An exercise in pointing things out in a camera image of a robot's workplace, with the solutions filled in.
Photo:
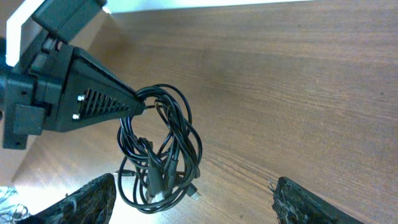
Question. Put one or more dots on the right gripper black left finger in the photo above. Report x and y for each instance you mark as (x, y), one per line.
(93, 203)

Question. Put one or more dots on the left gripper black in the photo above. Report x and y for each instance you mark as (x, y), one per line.
(60, 90)

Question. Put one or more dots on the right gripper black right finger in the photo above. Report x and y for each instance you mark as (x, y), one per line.
(295, 204)

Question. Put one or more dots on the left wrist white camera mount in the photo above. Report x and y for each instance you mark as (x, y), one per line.
(21, 30)

